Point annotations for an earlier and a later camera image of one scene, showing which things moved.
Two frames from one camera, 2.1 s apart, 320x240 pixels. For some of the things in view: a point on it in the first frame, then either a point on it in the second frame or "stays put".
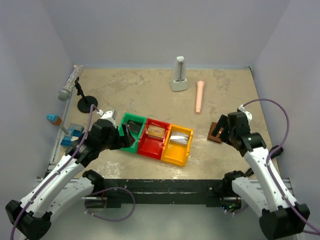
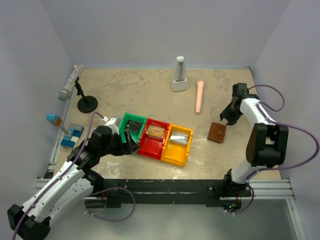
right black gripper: [229, 131] -> [231, 113]
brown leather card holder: [211, 137] stays put
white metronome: [179, 82] stays put
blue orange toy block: [54, 119] stays put
